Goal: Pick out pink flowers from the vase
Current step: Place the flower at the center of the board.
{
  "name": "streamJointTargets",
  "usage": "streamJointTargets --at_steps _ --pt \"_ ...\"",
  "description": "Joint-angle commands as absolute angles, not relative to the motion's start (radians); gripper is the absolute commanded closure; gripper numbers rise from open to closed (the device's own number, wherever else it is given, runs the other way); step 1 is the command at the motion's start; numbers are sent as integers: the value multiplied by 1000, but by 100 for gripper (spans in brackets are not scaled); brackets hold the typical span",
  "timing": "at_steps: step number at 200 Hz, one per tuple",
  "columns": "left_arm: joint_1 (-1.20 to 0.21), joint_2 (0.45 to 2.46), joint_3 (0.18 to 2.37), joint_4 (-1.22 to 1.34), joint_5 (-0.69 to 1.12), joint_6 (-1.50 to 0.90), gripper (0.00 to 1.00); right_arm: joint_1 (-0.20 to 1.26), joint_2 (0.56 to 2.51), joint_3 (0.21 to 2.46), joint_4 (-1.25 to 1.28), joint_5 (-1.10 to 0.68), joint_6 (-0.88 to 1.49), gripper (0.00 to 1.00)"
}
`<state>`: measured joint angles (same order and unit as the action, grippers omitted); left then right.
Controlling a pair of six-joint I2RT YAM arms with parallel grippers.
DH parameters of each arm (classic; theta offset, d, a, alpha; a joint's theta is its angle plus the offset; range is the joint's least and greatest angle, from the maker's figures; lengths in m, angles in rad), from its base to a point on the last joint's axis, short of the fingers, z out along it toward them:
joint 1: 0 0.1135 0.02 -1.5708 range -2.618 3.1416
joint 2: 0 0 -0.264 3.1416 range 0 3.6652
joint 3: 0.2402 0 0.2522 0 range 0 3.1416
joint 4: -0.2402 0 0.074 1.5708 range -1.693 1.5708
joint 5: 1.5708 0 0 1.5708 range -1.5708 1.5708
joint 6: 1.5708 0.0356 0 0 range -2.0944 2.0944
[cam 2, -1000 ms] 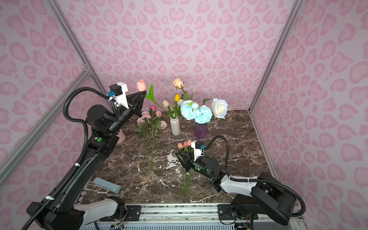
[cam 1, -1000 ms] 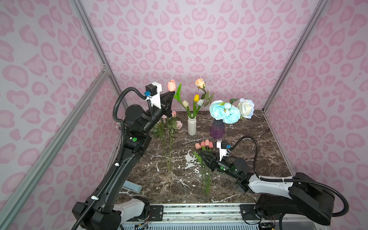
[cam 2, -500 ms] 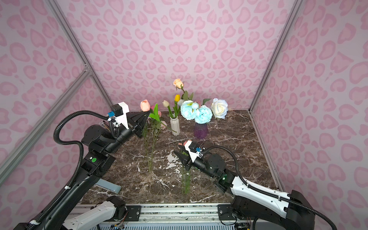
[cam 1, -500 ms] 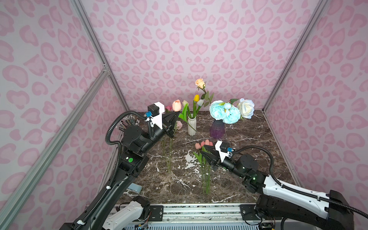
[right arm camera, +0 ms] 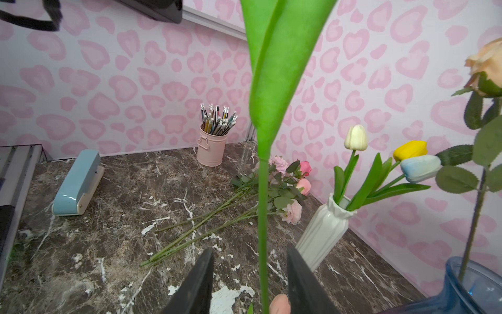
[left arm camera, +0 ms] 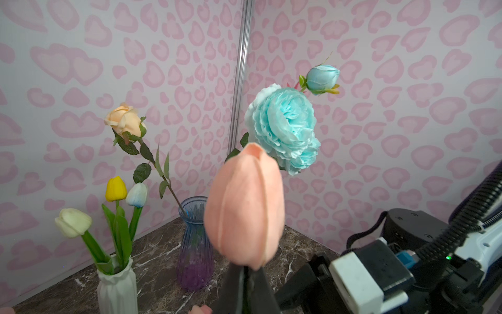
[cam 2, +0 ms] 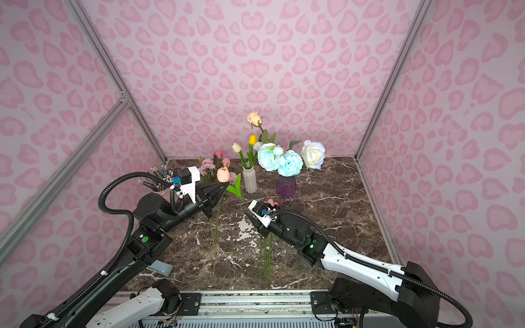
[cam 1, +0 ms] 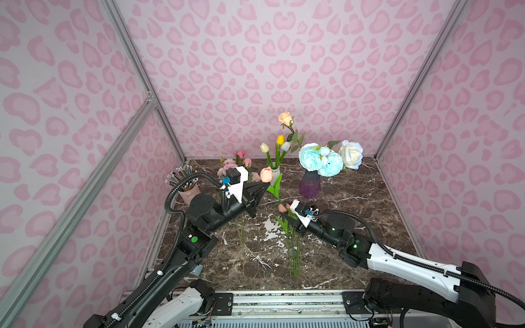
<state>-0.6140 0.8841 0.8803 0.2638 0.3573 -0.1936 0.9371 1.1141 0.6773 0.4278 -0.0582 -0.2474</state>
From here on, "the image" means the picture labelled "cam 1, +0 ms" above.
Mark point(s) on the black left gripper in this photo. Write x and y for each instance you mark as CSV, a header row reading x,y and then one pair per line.
x,y
247,201

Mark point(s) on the pink tulip stem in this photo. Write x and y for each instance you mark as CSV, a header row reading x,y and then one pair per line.
x,y
266,177
292,208
292,241

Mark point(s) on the large pink peony stem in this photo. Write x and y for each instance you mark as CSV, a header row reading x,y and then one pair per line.
x,y
241,229

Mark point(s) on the pink carnation flower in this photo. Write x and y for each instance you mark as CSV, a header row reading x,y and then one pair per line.
x,y
226,164

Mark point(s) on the magenta rose stem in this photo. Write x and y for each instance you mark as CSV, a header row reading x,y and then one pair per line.
x,y
243,161

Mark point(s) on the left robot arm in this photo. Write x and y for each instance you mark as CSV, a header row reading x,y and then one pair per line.
x,y
144,307

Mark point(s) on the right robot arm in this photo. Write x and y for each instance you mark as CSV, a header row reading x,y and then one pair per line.
x,y
459,293

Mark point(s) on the white ribbed vase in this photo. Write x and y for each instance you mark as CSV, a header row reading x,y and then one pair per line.
x,y
275,175

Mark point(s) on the purple glass vase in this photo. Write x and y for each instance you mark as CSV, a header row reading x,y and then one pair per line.
x,y
310,184

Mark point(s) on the pink tulip bunch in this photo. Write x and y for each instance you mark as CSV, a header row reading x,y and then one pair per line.
x,y
282,148

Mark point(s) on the pink pen cup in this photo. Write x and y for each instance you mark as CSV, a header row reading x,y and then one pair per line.
x,y
189,190

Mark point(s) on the small teal white flower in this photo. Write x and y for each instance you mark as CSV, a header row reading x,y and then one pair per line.
x,y
310,157

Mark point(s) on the teal carnation flower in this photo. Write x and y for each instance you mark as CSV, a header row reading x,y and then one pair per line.
x,y
333,165

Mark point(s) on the peach rose stem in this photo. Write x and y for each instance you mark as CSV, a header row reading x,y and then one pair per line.
x,y
294,136

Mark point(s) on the white cream rose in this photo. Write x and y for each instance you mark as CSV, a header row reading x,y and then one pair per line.
x,y
351,154

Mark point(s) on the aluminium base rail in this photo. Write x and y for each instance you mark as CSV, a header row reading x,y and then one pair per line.
x,y
307,308

